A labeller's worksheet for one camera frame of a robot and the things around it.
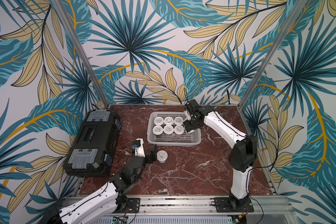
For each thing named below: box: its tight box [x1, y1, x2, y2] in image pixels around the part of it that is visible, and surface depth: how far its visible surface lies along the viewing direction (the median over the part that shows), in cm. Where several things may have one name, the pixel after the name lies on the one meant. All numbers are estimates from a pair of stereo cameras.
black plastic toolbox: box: [63, 109, 122, 177], surface depth 80 cm
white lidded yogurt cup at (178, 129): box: [173, 124, 185, 135], surface depth 97 cm
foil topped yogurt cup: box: [156, 149, 168, 164], surface depth 87 cm
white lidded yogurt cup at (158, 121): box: [153, 116, 164, 126], surface depth 102 cm
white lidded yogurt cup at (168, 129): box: [163, 124, 175, 135], surface depth 97 cm
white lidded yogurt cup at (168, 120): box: [163, 116, 175, 126], surface depth 102 cm
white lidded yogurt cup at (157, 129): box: [152, 125, 164, 135], surface depth 97 cm
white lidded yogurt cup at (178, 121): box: [174, 116, 184, 126], surface depth 102 cm
